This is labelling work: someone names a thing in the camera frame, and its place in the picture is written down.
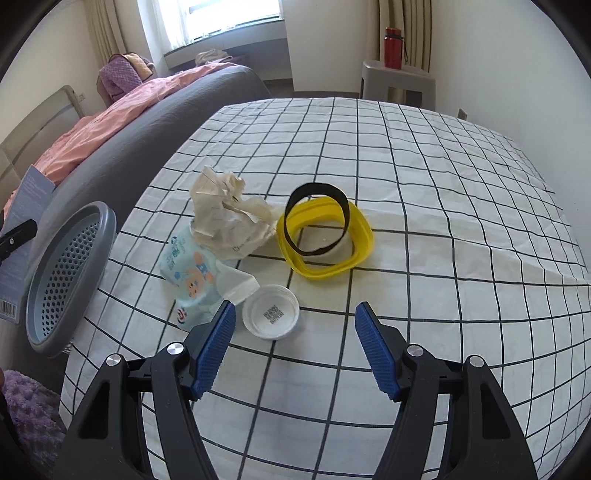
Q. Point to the grey plastic stool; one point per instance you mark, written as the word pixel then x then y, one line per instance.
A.
pixel 397 83

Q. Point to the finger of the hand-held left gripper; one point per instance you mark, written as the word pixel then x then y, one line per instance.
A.
pixel 18 236

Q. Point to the white round plastic lid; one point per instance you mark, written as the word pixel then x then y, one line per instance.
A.
pixel 270 314

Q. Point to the grey perforated trash basket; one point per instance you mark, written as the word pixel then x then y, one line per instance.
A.
pixel 60 277

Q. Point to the window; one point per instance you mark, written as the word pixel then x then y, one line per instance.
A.
pixel 207 21

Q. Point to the grey bed headboard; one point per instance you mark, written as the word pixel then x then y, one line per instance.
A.
pixel 46 115

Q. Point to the purple cardboard box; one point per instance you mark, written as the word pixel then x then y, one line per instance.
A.
pixel 32 203

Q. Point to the white black checked tablecloth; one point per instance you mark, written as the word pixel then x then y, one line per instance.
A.
pixel 438 194

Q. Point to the red water bottle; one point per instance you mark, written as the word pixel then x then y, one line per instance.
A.
pixel 393 50

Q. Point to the blue wet wipes packet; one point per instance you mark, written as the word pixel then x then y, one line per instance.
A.
pixel 194 272

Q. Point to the beige crumpled cloth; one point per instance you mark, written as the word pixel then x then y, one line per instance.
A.
pixel 213 56

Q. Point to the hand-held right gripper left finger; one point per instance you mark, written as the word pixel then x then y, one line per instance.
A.
pixel 212 350

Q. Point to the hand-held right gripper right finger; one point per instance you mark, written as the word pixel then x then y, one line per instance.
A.
pixel 376 350

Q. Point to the purple quilted bag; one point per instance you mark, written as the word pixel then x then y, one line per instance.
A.
pixel 117 83

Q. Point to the grey window bench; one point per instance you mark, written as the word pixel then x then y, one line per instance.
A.
pixel 249 39

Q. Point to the crumpled beige paper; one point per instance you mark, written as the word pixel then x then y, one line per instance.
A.
pixel 217 217

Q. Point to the purple fuzzy clothing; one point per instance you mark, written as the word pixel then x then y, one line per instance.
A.
pixel 27 410

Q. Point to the beige curtain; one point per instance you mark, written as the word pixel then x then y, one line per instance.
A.
pixel 406 23
pixel 113 32

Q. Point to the pink blanket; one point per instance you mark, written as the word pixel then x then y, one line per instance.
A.
pixel 92 134

